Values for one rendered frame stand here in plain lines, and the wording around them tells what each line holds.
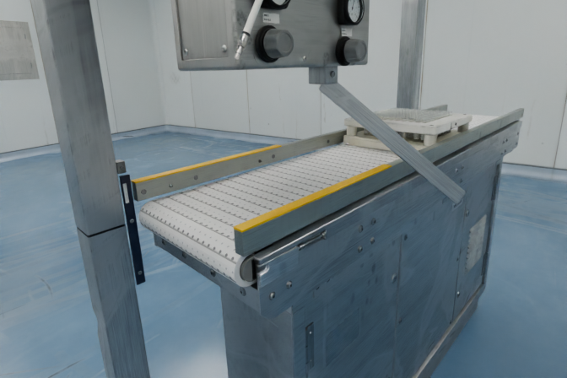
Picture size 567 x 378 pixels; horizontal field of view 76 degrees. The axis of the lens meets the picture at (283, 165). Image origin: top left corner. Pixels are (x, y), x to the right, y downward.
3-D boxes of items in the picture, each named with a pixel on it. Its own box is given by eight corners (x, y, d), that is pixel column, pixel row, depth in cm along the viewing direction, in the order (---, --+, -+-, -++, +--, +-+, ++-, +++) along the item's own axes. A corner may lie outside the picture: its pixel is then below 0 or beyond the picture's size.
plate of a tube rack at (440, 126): (434, 136, 80) (435, 126, 79) (343, 126, 97) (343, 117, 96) (472, 121, 97) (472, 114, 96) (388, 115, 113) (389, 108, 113)
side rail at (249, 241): (243, 257, 41) (241, 232, 40) (234, 252, 42) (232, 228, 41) (523, 116, 132) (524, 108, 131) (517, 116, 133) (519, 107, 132)
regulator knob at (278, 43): (273, 62, 32) (271, 8, 31) (256, 62, 34) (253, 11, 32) (298, 62, 34) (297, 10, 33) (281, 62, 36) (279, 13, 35)
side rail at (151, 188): (137, 202, 59) (135, 183, 58) (133, 199, 60) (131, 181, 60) (447, 111, 150) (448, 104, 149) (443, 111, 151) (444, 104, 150)
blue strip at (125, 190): (137, 285, 63) (120, 176, 57) (136, 284, 63) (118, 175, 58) (146, 282, 64) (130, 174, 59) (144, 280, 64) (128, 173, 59)
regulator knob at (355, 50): (353, 66, 40) (354, 24, 39) (335, 66, 42) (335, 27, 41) (369, 65, 43) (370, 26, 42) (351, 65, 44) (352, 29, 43)
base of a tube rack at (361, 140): (433, 158, 81) (434, 147, 81) (342, 143, 98) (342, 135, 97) (470, 139, 98) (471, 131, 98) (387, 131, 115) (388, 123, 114)
